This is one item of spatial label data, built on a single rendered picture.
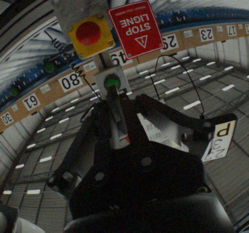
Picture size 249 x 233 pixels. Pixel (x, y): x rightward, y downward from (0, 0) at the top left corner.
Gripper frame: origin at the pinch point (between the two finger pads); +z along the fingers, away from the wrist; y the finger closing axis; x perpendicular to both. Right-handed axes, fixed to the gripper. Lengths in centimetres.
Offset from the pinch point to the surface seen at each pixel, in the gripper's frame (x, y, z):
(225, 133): -38, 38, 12
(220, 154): -55, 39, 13
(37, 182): -706, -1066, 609
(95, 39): 9.5, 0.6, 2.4
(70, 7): 20.6, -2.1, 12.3
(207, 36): -3, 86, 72
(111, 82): 0.5, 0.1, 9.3
